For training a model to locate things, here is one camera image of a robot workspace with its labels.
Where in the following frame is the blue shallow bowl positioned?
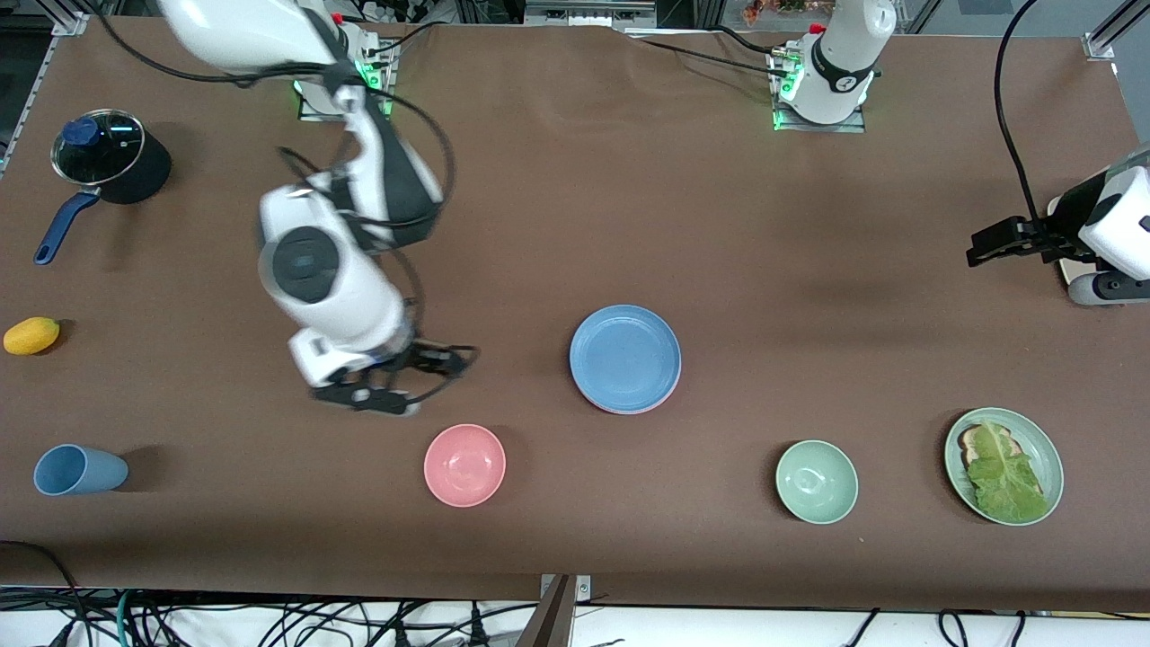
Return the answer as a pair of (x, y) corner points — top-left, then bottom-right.
(570, 305), (682, 412)

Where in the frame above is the green lettuce leaf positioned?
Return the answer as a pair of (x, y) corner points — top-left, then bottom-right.
(966, 421), (1048, 524)

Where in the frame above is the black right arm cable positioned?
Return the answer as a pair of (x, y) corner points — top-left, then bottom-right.
(85, 0), (456, 236)

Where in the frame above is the small green bowl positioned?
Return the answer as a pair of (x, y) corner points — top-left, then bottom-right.
(775, 439), (859, 525)

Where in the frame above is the black pot blue handle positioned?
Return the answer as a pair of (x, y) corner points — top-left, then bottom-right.
(34, 121), (173, 266)

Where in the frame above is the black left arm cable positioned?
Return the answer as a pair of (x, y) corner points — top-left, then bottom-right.
(994, 0), (1059, 221)

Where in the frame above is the black floor cable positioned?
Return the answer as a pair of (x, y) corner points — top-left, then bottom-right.
(0, 539), (91, 647)

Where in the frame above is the aluminium frame post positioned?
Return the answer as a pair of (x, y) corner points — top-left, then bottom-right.
(0, 9), (91, 176)
(1083, 0), (1150, 62)

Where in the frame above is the black base cable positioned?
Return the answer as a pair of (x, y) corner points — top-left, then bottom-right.
(364, 22), (441, 57)
(629, 34), (778, 77)
(710, 25), (792, 57)

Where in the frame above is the glass pot lid blue knob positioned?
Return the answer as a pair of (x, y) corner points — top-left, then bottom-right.
(51, 109), (146, 185)

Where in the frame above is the toasted bread slice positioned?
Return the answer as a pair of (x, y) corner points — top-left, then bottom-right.
(958, 425), (1016, 468)

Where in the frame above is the green plate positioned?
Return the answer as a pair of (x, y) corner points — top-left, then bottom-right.
(944, 407), (1065, 527)

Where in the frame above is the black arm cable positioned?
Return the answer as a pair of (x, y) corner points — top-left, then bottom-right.
(85, 0), (456, 236)
(994, 0), (1059, 221)

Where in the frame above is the yellow lemon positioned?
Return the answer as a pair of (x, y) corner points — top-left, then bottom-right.
(3, 316), (61, 356)

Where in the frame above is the black right base cable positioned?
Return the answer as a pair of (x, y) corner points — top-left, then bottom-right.
(364, 22), (441, 57)

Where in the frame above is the blue cup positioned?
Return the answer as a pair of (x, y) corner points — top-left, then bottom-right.
(34, 444), (129, 497)

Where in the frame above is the black left base cable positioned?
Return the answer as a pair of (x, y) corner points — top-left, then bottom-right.
(629, 34), (778, 77)
(710, 25), (792, 57)

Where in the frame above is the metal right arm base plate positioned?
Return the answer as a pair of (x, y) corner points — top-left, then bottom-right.
(299, 79), (394, 122)

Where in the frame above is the small pink bowl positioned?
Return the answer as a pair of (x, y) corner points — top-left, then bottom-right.
(424, 424), (507, 508)

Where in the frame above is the dark angled bar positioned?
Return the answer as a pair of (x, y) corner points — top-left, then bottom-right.
(516, 575), (578, 647)

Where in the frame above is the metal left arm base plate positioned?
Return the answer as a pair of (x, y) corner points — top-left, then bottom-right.
(771, 54), (868, 134)

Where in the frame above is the metal table bracket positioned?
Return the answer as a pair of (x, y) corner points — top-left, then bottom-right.
(539, 573), (593, 601)

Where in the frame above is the pink shallow bowl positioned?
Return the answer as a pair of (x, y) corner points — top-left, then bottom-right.
(577, 382), (683, 416)

